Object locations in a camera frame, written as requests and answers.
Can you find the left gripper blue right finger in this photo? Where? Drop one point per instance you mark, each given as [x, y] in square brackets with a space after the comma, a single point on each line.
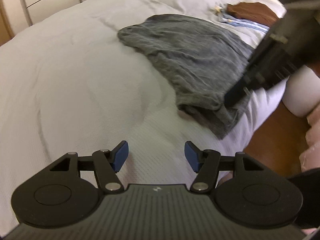
[205, 164]

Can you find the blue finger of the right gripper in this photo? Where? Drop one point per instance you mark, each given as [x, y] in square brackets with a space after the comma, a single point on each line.
[243, 87]

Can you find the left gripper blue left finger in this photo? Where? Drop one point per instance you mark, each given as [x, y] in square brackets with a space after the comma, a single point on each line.
[107, 163]

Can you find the grey plaid shorts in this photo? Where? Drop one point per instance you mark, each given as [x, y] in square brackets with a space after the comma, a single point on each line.
[202, 61]

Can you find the blue striped folded garment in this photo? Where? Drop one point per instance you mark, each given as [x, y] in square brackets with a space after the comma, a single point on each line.
[250, 32]

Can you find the brown folded garment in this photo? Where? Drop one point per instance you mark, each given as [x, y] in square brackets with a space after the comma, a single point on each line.
[256, 12]

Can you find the white bed duvet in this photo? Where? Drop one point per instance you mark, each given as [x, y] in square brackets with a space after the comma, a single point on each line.
[69, 85]

